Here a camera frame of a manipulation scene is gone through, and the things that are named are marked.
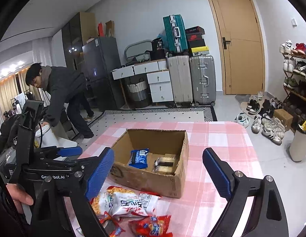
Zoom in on beige trash bin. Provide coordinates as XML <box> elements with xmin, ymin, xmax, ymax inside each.
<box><xmin>289</xmin><ymin>120</ymin><xmax>306</xmax><ymax>163</ymax></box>

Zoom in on brown cardboard box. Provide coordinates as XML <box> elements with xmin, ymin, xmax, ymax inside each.
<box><xmin>109</xmin><ymin>128</ymin><xmax>190</xmax><ymax>198</ymax></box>

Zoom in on small cardboard box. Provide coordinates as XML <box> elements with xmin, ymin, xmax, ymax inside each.
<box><xmin>273</xmin><ymin>109</ymin><xmax>294</xmax><ymax>132</ymax></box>

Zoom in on white bucket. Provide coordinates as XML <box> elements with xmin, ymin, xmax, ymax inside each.
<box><xmin>35</xmin><ymin>124</ymin><xmax>54</xmax><ymax>149</ymax></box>

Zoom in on brown paper bag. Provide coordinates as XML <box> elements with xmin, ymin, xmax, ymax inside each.
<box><xmin>105</xmin><ymin>20</ymin><xmax>115</xmax><ymax>38</ymax></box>

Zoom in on pink plaid tablecloth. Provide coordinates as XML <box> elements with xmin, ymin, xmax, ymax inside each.
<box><xmin>63</xmin><ymin>121</ymin><xmax>267</xmax><ymax>237</ymax></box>

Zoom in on white drawer desk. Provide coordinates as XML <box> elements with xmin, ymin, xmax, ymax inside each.
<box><xmin>112</xmin><ymin>60</ymin><xmax>174</xmax><ymax>103</ymax></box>

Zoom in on teal suitcase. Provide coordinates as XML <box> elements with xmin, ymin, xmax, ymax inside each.
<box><xmin>163</xmin><ymin>15</ymin><xmax>189</xmax><ymax>54</ymax></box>

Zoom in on group of loose sneakers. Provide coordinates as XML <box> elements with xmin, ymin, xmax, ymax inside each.
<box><xmin>235</xmin><ymin>91</ymin><xmax>287</xmax><ymax>146</ymax></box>

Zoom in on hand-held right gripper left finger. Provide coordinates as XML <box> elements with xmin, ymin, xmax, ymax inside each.
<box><xmin>28</xmin><ymin>148</ymin><xmax>115</xmax><ymax>237</ymax></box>

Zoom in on red snack packet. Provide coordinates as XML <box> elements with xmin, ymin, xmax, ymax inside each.
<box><xmin>98</xmin><ymin>211</ymin><xmax>127</xmax><ymax>237</ymax></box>
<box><xmin>128</xmin><ymin>215</ymin><xmax>174</xmax><ymax>237</ymax></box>

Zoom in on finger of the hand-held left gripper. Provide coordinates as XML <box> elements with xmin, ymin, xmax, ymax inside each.
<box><xmin>35</xmin><ymin>146</ymin><xmax>83</xmax><ymax>161</ymax></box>
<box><xmin>23</xmin><ymin>158</ymin><xmax>83</xmax><ymax>173</ymax></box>

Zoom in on yellow shoe box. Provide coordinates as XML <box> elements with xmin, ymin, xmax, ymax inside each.
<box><xmin>189</xmin><ymin>46</ymin><xmax>209</xmax><ymax>56</ymax></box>

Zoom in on grey white laundry basket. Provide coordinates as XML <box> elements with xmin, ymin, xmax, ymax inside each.
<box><xmin>125</xmin><ymin>77</ymin><xmax>150</xmax><ymax>102</ymax></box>

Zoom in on blue snack packet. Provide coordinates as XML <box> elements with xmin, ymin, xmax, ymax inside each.
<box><xmin>128</xmin><ymin>149</ymin><xmax>150</xmax><ymax>170</ymax></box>

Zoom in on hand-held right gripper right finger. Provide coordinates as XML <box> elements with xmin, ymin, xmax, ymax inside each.
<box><xmin>202</xmin><ymin>148</ymin><xmax>290</xmax><ymax>237</ymax></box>

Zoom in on grey framed mirror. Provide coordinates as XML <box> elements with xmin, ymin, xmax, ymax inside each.
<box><xmin>124</xmin><ymin>40</ymin><xmax>154</xmax><ymax>63</ymax></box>

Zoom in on grey door mat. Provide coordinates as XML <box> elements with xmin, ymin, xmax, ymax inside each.
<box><xmin>235</xmin><ymin>94</ymin><xmax>264</xmax><ymax>116</ymax></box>

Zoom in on dark grey refrigerator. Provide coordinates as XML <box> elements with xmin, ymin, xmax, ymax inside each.
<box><xmin>81</xmin><ymin>37</ymin><xmax>125</xmax><ymax>112</ymax></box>

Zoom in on black bag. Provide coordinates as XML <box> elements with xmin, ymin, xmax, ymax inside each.
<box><xmin>150</xmin><ymin>38</ymin><xmax>167</xmax><ymax>60</ymax></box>

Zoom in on wooden shoe rack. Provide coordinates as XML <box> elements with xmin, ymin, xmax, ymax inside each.
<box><xmin>279</xmin><ymin>52</ymin><xmax>306</xmax><ymax>132</ymax></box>

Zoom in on beige suitcase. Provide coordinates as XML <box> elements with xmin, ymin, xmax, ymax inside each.
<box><xmin>167</xmin><ymin>55</ymin><xmax>193</xmax><ymax>104</ymax></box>

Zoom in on shoe rack with shoes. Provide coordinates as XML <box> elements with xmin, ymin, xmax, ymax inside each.
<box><xmin>279</xmin><ymin>39</ymin><xmax>306</xmax><ymax>121</ymax></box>

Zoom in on red and black shoe box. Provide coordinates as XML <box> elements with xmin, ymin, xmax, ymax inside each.
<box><xmin>187</xmin><ymin>34</ymin><xmax>206</xmax><ymax>48</ymax></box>

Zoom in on silver suitcase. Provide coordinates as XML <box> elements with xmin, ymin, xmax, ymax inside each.
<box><xmin>189</xmin><ymin>55</ymin><xmax>217</xmax><ymax>106</ymax></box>

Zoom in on wooden door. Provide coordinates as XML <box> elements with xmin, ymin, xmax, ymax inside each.
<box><xmin>204</xmin><ymin>0</ymin><xmax>266</xmax><ymax>96</ymax></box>

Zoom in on white black patterned rug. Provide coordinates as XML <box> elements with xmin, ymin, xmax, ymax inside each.
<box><xmin>91</xmin><ymin>106</ymin><xmax>218</xmax><ymax>139</ymax></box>

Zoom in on clear wrapped cake packets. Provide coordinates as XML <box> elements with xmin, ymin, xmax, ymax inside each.
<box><xmin>152</xmin><ymin>153</ymin><xmax>180</xmax><ymax>175</ymax></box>

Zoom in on white orange noodle snack bag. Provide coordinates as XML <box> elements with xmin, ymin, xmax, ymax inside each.
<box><xmin>107</xmin><ymin>186</ymin><xmax>161</xmax><ymax>217</ymax></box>
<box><xmin>90</xmin><ymin>192</ymin><xmax>114</xmax><ymax>220</ymax></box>

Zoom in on dark glass door cabinet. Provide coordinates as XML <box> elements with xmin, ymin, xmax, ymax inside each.
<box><xmin>62</xmin><ymin>12</ymin><xmax>97</xmax><ymax>67</ymax></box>

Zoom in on beige curtain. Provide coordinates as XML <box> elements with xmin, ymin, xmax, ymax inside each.
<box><xmin>0</xmin><ymin>71</ymin><xmax>35</xmax><ymax>119</ymax></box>

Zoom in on person's left hand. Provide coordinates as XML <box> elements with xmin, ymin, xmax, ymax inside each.
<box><xmin>6</xmin><ymin>184</ymin><xmax>34</xmax><ymax>215</ymax></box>

